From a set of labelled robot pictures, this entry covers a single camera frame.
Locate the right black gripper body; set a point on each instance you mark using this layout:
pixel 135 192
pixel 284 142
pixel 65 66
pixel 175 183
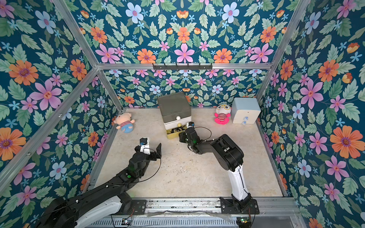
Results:
pixel 185 134

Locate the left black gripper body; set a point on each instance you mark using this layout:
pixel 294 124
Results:
pixel 146 159

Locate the yellow bottom drawer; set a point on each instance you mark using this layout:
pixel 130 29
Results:
pixel 175 135

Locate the white drawer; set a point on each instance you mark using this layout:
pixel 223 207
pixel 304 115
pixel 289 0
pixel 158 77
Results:
pixel 177 123

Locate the grey top drawer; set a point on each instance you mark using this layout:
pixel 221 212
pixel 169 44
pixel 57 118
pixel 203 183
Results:
pixel 174 107

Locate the black earphones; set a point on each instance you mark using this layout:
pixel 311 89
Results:
pixel 176 130

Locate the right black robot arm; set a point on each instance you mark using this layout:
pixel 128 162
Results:
pixel 230 157

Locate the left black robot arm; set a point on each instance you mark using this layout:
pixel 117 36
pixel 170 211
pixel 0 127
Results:
pixel 105 200

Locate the three-tier colored drawer cabinet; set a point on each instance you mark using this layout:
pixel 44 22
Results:
pixel 176 113

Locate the white blue drawer cabinet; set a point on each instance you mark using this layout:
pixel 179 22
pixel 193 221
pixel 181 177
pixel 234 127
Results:
pixel 245 110

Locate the pink white plush toy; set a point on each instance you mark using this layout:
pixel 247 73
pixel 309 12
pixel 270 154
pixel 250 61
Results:
pixel 222 114

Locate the pink pig plush toy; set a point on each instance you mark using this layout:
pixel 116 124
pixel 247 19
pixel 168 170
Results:
pixel 124 122

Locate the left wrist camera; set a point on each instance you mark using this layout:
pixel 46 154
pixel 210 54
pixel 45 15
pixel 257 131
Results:
pixel 144 146

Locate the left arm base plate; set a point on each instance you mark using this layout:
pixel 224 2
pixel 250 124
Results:
pixel 133 207

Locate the black wall hook rail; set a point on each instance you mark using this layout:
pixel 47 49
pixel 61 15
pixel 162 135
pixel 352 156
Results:
pixel 177 67

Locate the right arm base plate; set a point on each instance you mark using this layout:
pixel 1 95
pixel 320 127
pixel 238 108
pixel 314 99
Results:
pixel 233 206

